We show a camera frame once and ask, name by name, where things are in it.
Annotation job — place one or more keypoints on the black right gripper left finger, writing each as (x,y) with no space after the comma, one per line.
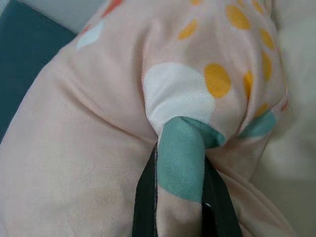
(145,192)

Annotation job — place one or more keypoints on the teal cushion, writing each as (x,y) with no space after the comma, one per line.
(22,56)

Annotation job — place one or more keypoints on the pink patterned pillow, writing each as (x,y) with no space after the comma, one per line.
(98,138)

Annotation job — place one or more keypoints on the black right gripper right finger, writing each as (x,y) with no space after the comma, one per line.
(212,212)

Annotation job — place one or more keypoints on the white cushion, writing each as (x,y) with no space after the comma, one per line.
(300,103)

